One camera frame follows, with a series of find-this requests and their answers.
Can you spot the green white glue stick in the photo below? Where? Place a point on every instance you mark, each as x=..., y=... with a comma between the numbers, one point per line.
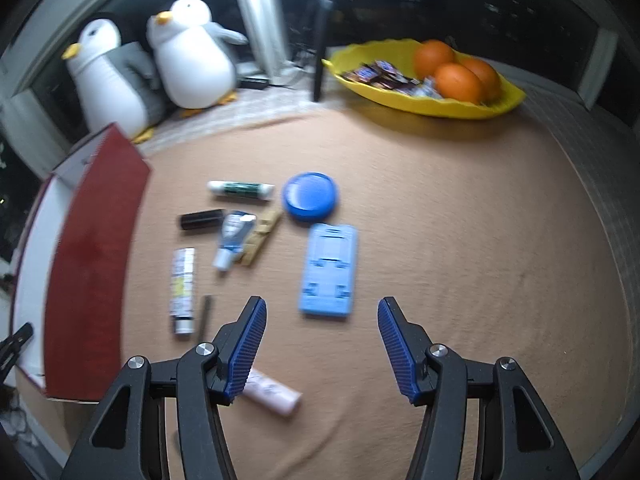
x=241, y=190

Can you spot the light blue phone stand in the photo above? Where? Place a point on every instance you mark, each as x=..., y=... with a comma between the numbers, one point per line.
x=329, y=271

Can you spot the small plush penguin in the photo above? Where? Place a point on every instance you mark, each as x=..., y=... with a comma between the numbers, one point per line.
x=192, y=57

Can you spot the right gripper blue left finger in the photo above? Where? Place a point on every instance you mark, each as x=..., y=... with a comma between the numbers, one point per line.
x=125, y=438

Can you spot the yellow fruit bowl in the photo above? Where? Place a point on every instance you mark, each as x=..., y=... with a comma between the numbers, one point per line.
x=400, y=54

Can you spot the black inline cable switch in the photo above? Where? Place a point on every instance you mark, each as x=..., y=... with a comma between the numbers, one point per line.
x=254, y=82

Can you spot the large plush penguin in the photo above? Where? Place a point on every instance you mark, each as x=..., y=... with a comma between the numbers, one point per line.
x=116, y=83

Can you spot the pink lotion bottle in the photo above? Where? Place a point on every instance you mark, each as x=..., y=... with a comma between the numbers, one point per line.
x=269, y=393

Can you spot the clear blue sanitizer bottle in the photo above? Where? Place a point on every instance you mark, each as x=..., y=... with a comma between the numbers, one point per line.
x=234, y=231

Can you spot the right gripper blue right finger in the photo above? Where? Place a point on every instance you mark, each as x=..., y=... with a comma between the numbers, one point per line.
x=517, y=436

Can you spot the black cylinder tube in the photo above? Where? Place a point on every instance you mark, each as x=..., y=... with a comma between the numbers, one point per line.
x=202, y=220

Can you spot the blue round tin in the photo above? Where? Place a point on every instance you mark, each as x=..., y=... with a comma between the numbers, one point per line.
x=310, y=197

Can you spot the wooden clothespin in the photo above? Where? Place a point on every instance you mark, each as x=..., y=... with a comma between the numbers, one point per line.
x=266, y=222

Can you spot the patterned lighter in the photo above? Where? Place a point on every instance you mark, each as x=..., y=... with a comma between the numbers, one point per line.
x=181, y=304

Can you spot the wrapped candy pile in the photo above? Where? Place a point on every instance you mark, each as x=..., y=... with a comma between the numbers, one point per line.
x=383, y=75

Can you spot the orange back right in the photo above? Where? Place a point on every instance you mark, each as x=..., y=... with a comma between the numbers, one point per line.
x=487, y=75

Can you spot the grey long spoon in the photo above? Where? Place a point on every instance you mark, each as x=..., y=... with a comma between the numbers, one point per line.
x=206, y=310

